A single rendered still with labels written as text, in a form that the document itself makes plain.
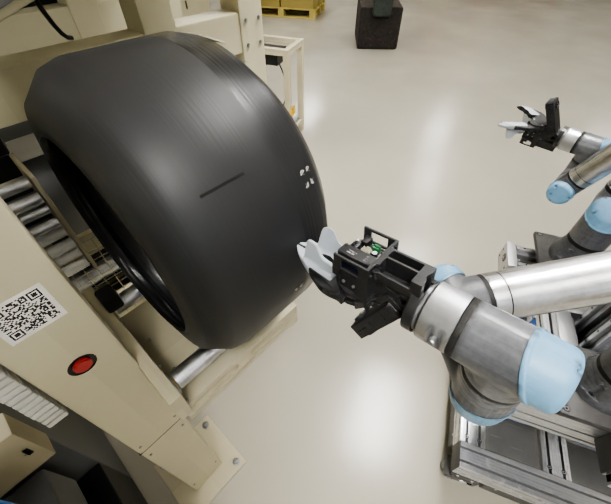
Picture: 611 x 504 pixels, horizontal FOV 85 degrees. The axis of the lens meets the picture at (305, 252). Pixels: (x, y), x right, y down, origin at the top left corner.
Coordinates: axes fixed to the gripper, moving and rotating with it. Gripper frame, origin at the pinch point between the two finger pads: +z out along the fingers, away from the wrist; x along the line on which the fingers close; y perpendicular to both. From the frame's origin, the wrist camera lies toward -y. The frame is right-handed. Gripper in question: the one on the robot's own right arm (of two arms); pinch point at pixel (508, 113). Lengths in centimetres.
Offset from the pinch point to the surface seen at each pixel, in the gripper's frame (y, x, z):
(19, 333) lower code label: -34, -148, 8
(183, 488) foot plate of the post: 83, -172, 13
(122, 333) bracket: -8, -143, 19
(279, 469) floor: 88, -141, -9
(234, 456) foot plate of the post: 86, -151, 8
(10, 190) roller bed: -32, -141, 50
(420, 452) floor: 95, -94, -45
